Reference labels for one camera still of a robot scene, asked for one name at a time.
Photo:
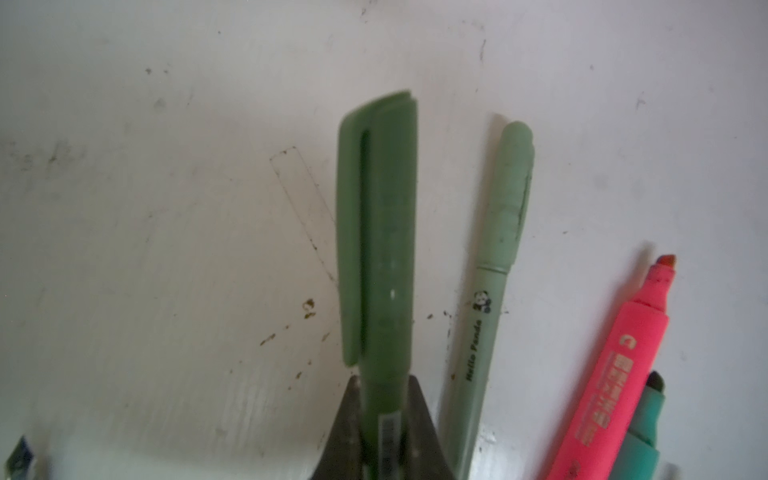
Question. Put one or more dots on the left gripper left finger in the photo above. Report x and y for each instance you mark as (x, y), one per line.
(342, 455)

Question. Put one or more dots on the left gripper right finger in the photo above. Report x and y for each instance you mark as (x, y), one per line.
(423, 457)

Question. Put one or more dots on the olive green fineliner pen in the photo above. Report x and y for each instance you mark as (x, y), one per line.
(383, 425)

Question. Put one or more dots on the pink highlighter pen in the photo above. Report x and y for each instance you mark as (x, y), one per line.
(597, 430)

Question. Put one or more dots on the light green pen cap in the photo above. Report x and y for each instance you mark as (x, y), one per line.
(506, 210)

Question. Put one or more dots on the dark green pen cap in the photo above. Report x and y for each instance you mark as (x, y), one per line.
(375, 231)

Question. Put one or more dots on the teal highlighter pen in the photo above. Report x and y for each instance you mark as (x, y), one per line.
(638, 456)

